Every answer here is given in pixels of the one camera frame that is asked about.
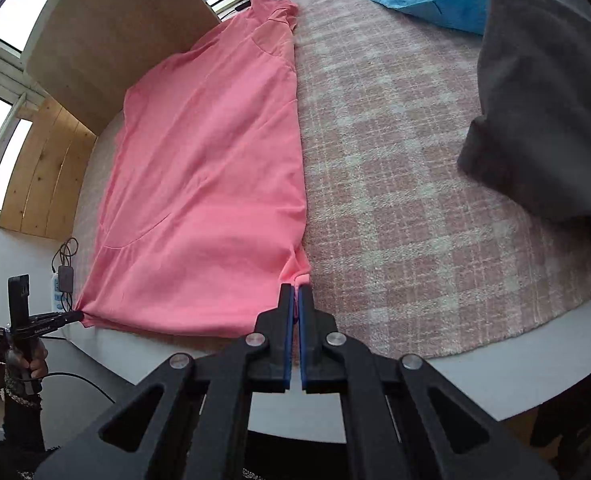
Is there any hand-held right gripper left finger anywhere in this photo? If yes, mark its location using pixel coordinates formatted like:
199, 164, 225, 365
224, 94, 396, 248
35, 282, 294, 480

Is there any person's left hand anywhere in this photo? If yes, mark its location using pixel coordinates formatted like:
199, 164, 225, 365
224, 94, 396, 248
22, 342, 50, 382

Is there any light wooden cabinet panel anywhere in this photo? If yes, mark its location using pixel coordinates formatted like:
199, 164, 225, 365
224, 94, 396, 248
25, 0, 223, 133

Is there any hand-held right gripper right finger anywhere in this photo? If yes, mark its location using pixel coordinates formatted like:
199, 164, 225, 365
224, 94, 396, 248
298, 285, 559, 480

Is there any white power strip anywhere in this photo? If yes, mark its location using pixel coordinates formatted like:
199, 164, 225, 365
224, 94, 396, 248
50, 272, 76, 312

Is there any person's left forearm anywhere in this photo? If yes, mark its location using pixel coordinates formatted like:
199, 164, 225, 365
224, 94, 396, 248
2, 377, 46, 457

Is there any pine wood slat board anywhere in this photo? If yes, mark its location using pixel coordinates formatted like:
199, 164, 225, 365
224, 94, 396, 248
0, 95, 98, 241

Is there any pink plaid blanket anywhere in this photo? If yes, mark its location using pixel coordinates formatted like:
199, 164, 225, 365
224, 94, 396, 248
72, 0, 591, 361

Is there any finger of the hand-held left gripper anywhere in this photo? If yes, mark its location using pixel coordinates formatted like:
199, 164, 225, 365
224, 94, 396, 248
29, 311, 85, 334

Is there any pink shirt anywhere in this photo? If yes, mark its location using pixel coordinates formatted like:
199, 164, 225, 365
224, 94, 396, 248
78, 0, 312, 338

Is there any grey garment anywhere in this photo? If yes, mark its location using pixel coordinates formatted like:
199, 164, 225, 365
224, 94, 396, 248
458, 0, 591, 276

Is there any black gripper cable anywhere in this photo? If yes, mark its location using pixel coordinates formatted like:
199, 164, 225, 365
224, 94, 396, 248
40, 371, 118, 406

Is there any black charger cable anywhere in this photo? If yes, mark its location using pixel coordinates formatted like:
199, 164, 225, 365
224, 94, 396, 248
51, 237, 79, 272

